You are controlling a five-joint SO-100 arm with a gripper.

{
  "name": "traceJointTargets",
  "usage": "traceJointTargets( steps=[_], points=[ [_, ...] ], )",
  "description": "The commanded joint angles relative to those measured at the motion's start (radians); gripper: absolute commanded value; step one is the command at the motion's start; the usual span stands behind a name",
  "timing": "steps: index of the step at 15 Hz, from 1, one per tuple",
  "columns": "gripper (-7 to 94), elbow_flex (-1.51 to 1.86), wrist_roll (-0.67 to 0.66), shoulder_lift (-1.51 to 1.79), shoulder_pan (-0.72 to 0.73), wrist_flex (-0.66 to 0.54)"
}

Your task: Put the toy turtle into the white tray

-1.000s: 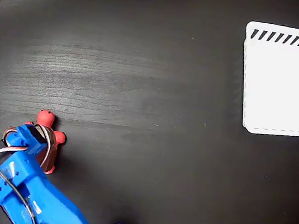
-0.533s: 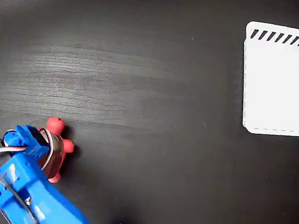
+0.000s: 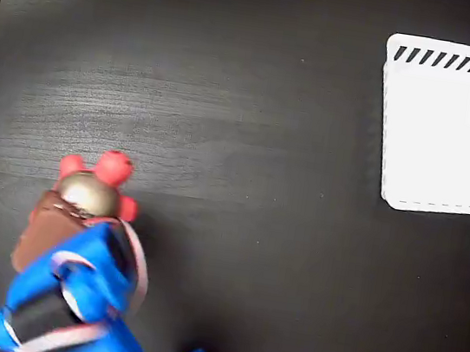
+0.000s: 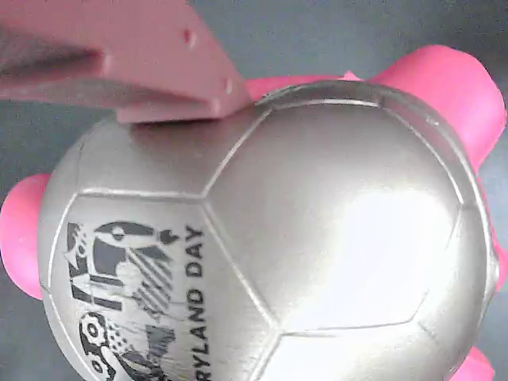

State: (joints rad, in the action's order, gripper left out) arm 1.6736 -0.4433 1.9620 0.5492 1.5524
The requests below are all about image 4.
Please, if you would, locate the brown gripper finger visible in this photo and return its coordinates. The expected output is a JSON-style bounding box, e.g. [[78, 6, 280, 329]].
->
[[0, 0, 255, 125]]

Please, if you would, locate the red turtle toy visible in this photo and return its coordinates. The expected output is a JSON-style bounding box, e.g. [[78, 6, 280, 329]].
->
[[0, 44, 508, 381]]

